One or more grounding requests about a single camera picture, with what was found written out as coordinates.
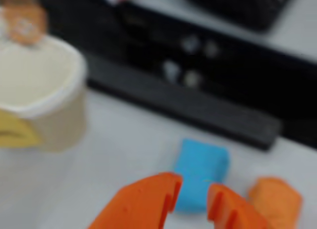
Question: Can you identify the paper cup with orange tag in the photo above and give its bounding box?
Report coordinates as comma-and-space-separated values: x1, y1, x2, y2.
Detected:
0, 35, 88, 153

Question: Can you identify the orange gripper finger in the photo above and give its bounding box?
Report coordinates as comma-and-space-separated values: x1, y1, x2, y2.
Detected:
86, 172, 183, 229
206, 183, 271, 229

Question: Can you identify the dark grey foam border strip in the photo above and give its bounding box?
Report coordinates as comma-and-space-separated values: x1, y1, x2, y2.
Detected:
85, 53, 282, 151

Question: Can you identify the blue paper-wrapped rubbish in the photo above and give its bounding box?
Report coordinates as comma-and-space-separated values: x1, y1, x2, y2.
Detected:
173, 138, 230, 214

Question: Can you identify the orange paper-wrapped rubbish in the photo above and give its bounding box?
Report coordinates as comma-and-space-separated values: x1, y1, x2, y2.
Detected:
247, 177, 303, 229

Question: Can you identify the orange recycle bin tag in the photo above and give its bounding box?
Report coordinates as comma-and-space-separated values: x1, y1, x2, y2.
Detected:
0, 0, 48, 47

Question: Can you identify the yellow handwritten welcome sign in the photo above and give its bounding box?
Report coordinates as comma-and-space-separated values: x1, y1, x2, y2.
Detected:
0, 107, 42, 147

